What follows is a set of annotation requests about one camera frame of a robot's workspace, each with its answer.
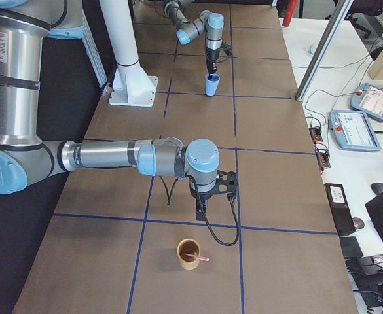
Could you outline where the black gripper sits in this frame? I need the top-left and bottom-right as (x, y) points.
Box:
(195, 194), (211, 220)
(205, 48), (219, 75)

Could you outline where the blue ribbed plastic cup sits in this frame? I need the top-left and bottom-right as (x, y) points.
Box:
(205, 73), (220, 96)

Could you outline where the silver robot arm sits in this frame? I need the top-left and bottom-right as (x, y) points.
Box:
(0, 1), (100, 220)
(164, 1), (224, 78)

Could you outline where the bamboo cup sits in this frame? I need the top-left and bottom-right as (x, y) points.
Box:
(176, 238), (201, 270)

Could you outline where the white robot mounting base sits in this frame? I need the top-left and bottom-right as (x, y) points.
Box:
(100, 0), (158, 107)

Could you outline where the red cylinder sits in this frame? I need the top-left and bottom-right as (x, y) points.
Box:
(282, 0), (298, 27)

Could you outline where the black box with label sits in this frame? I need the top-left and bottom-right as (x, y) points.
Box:
(324, 183), (356, 236)

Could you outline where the teach pendant near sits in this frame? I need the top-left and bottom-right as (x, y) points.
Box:
(329, 110), (381, 152)

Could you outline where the teach pendant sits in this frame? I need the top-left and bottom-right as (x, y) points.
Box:
(329, 110), (381, 152)
(350, 83), (383, 122)

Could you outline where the teach pendant far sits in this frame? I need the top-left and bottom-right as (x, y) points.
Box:
(350, 83), (383, 122)

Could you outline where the black computer mouse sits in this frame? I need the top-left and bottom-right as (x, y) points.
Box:
(371, 182), (383, 195)

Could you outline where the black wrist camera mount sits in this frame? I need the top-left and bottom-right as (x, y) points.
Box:
(219, 41), (233, 58)

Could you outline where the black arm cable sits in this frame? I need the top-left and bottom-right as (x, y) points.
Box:
(165, 176), (241, 246)

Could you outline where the aluminium frame post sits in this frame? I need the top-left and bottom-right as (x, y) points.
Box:
(295, 0), (353, 102)

